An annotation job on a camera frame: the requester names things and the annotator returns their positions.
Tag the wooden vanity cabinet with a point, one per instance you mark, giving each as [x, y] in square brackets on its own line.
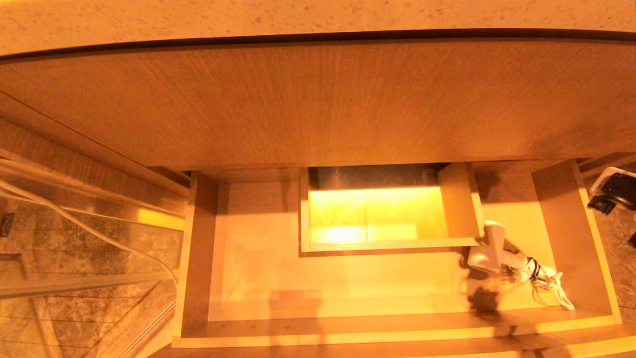
[298, 99]

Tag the wooden drawer pipe cutout box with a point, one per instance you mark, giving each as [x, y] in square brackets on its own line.
[459, 206]

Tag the speckled stone countertop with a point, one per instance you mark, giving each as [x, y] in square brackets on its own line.
[298, 15]

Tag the glass shower partition metal frame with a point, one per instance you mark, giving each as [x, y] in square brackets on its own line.
[74, 284]

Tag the wooden vanity drawer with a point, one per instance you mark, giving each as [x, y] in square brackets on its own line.
[348, 283]

